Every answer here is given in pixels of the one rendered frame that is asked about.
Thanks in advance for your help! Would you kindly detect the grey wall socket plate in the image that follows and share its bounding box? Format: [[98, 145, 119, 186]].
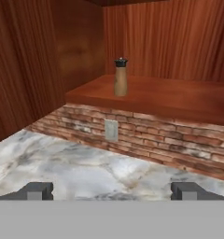
[[104, 119, 119, 143]]

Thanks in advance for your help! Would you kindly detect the reddish wooden wall cabinet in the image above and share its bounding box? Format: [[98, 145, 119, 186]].
[[49, 0, 224, 127]]

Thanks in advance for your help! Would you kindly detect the reddish wooden cabinet door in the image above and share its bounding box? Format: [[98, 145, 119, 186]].
[[0, 0, 67, 147]]

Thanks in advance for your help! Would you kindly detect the wooden pepper mill black top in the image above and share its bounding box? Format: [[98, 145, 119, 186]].
[[113, 56, 129, 97]]

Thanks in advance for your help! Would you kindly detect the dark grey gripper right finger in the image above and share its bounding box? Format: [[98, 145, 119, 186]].
[[170, 181, 224, 201]]

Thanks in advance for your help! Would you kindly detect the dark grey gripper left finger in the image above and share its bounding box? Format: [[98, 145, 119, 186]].
[[0, 181, 54, 201]]

